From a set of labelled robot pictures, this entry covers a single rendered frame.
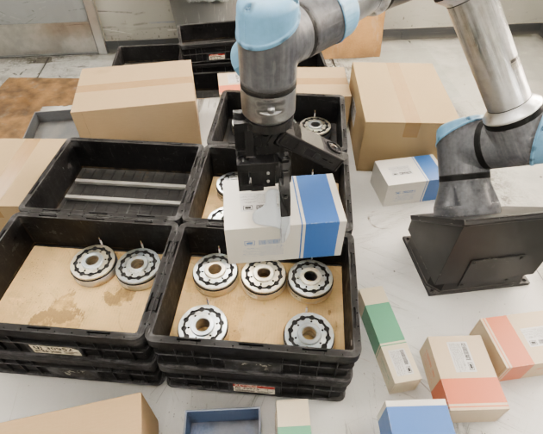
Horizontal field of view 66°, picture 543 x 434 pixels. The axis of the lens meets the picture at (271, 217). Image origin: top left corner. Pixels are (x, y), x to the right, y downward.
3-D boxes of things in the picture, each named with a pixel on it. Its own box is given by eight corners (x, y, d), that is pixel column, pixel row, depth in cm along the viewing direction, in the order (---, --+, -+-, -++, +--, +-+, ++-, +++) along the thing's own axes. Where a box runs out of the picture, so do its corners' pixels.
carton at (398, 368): (355, 301, 108) (358, 288, 104) (377, 298, 109) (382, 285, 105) (389, 394, 92) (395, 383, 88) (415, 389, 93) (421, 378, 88)
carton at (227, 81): (219, 90, 167) (217, 73, 162) (248, 89, 168) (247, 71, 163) (221, 112, 156) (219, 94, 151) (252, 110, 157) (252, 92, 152)
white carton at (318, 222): (327, 207, 83) (332, 173, 76) (340, 255, 74) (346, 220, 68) (227, 214, 81) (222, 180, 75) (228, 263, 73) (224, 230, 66)
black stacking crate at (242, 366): (346, 264, 103) (352, 234, 95) (352, 384, 83) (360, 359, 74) (188, 254, 105) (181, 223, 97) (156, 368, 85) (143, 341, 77)
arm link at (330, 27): (297, 3, 64) (247, 25, 59) (352, -34, 55) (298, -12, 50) (318, 52, 67) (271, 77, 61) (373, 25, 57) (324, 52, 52)
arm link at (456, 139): (453, 175, 111) (451, 124, 110) (507, 170, 100) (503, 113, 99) (427, 177, 104) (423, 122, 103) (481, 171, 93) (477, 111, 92)
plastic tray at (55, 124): (40, 122, 165) (34, 111, 161) (91, 118, 167) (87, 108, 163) (21, 165, 146) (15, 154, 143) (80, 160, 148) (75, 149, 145)
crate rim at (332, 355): (352, 238, 96) (353, 232, 94) (360, 364, 75) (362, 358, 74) (182, 228, 98) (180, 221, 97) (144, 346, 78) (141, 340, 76)
